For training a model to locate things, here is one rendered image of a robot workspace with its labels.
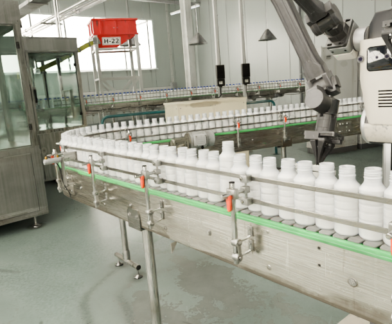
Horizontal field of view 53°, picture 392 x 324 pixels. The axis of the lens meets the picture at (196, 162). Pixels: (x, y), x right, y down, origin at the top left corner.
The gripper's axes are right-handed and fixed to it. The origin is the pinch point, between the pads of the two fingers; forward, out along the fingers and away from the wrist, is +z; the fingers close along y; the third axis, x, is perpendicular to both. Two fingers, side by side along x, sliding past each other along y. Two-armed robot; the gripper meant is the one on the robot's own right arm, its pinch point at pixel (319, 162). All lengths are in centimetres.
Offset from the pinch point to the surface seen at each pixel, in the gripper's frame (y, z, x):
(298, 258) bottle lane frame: 7.9, 27.0, -14.3
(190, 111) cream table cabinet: -359, -79, 235
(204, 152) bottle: -32.2, 2.7, -17.8
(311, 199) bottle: 9.7, 11.4, -16.1
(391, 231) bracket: 34.5, 14.5, -27.1
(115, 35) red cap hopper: -634, -231, 235
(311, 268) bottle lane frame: 11.7, 28.5, -13.7
